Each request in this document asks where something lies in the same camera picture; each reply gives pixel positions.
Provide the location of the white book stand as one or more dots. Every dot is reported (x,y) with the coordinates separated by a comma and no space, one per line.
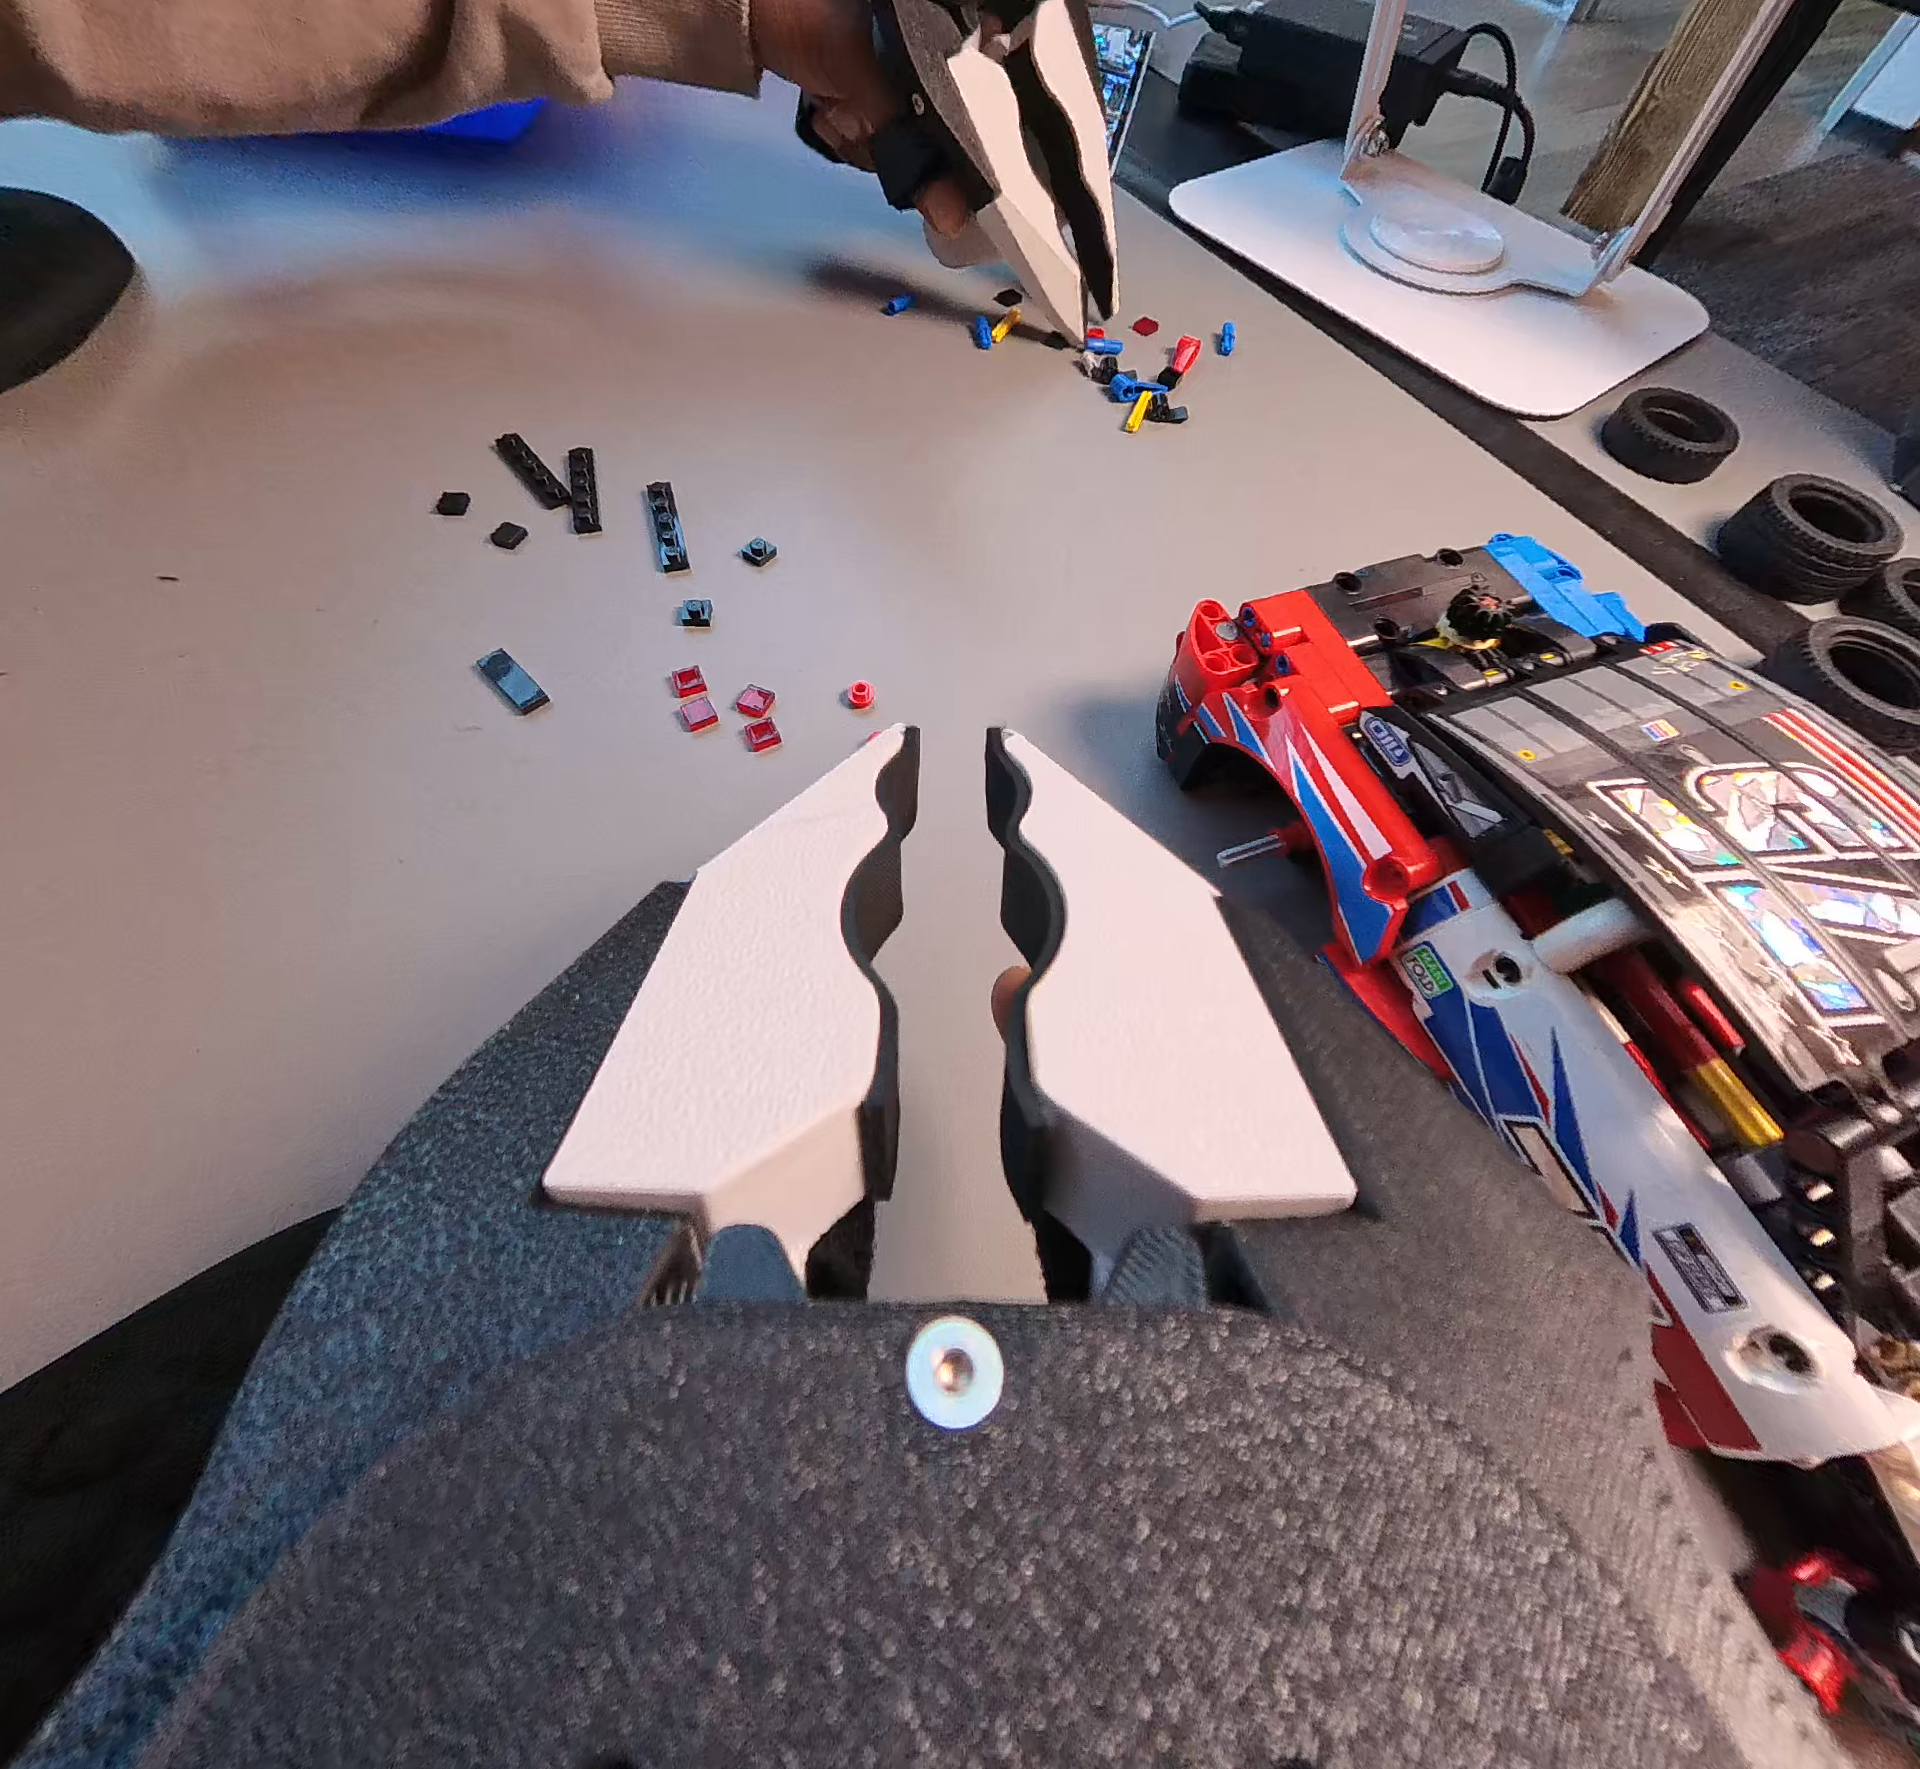
(1441,299)

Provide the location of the black chair armrest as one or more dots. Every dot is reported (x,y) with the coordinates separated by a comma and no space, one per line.
(53,284)

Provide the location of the long black lego plate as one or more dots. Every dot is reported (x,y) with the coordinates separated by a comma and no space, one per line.
(534,469)
(669,527)
(584,491)

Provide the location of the black smooth lego tile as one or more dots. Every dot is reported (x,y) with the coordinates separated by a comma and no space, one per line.
(513,682)

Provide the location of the pile of colourful lego pieces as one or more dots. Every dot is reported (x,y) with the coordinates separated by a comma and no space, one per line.
(1141,375)

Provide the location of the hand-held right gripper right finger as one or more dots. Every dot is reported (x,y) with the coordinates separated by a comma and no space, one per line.
(1186,1050)

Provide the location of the black power adapter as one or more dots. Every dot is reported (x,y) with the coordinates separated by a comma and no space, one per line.
(1306,60)

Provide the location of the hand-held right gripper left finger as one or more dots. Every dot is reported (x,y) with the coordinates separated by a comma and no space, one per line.
(721,1050)

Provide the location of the person's left hand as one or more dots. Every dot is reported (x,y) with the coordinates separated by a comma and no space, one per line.
(819,29)

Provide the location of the partly built lego car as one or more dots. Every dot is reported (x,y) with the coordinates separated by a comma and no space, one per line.
(1575,899)

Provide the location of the blue bin with pieces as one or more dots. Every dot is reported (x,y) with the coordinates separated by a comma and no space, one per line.
(488,119)

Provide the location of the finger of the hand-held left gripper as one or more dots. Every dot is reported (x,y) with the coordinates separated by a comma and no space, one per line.
(1078,105)
(1006,149)

